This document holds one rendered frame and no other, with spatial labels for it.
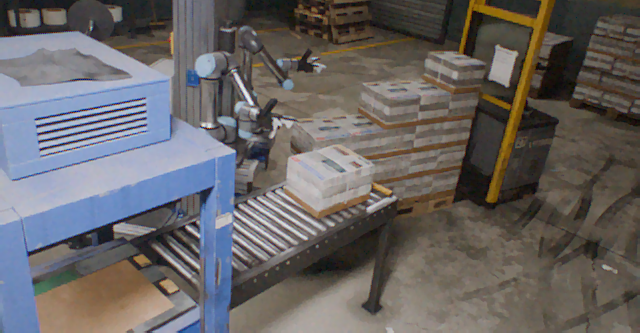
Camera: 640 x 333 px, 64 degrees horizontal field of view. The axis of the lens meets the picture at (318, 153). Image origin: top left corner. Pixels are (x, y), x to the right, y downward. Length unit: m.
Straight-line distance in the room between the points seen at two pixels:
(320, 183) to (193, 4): 1.31
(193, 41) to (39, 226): 2.04
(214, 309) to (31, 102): 0.90
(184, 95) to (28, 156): 1.94
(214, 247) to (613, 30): 7.04
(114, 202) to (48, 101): 0.29
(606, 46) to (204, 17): 6.13
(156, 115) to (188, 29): 1.64
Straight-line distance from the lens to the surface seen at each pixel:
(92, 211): 1.39
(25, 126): 1.44
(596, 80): 8.22
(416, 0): 11.19
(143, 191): 1.44
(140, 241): 2.49
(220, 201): 1.61
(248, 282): 2.26
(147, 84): 1.54
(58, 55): 1.68
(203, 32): 3.15
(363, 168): 2.72
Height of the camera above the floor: 2.23
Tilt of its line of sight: 25 degrees down
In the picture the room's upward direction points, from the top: 6 degrees clockwise
